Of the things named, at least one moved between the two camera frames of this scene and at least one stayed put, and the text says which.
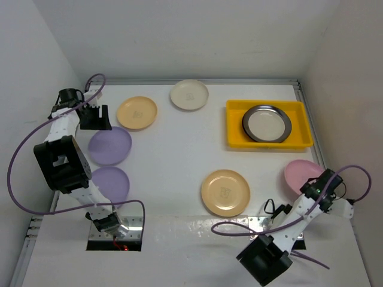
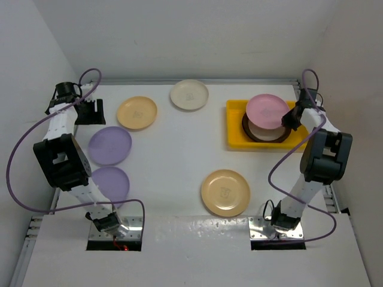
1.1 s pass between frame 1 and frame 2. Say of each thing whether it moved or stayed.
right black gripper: moved
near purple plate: stayed
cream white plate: stayed
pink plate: moved
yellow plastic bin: stayed
